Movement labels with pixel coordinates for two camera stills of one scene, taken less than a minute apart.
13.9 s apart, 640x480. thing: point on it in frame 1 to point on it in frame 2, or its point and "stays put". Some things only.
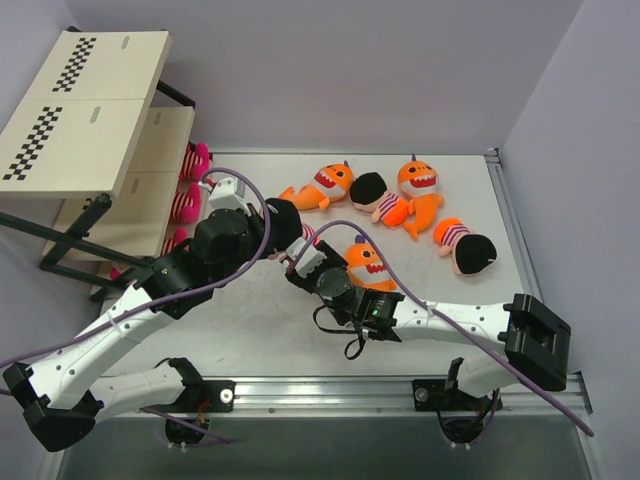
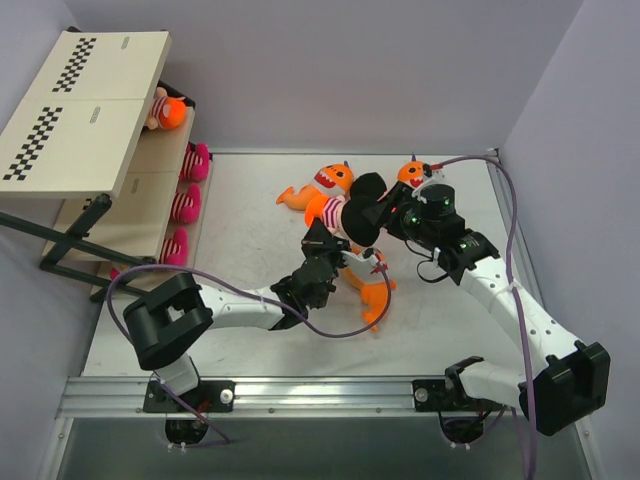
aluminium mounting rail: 384,398 stays put
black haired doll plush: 369,193 stays put
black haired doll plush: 286,227 to 169,108
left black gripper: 270,232 to 320,248
